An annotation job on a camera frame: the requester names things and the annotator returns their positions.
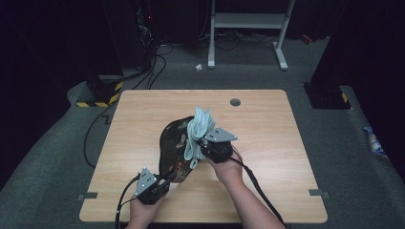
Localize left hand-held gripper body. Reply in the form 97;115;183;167
134;167;172;206

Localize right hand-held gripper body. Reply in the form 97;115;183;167
200;126;239;164

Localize light blue striped towel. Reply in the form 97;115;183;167
183;106;217;171

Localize person's left hand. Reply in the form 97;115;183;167
128;190;168;225

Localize person's right hand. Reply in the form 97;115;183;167
205;148;245;189

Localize black yellow striped base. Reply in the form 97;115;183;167
75;74;124;109
303;82;353;111

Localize dark equipment rack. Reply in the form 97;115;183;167
133;0;161;72

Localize white metal stand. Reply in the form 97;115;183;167
207;0;296;72

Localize small red object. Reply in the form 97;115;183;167
300;33;315;46

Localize blue white packet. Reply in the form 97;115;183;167
362;125;387;157

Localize left hand-held gripper cable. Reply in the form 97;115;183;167
115;173;141;229

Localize hand-held gripper cable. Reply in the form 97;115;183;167
115;173;141;229
228;155;287;227

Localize right hand-held gripper cable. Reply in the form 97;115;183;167
228;155;287;227

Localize grey table bracket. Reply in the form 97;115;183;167
308;188;330;198
77;192;98;202

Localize black floor cable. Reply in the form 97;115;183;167
83;44;175;170

